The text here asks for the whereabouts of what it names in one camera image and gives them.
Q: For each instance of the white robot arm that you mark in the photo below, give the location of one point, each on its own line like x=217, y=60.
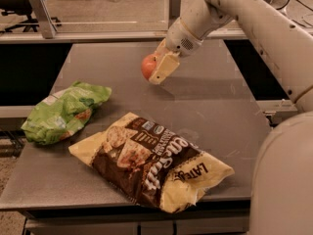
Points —
x=282, y=184

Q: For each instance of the brown and yellow chip bag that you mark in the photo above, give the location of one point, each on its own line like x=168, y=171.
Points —
x=153, y=166

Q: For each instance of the clear glass barrier panel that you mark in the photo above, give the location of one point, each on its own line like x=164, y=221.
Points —
x=113, y=15

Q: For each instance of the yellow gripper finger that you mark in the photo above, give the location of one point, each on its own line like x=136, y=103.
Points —
x=161, y=51
x=166, y=64

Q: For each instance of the red apple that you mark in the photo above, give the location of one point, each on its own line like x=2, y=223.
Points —
x=148, y=65

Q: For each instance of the middle metal rail bracket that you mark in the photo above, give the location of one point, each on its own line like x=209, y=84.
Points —
x=174, y=11

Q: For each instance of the green chip bag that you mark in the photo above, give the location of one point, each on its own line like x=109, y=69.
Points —
x=62, y=114

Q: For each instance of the black office chair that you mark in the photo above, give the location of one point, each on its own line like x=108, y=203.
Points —
x=20, y=8

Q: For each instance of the left metal rail bracket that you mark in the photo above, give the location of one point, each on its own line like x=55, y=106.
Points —
x=47, y=28

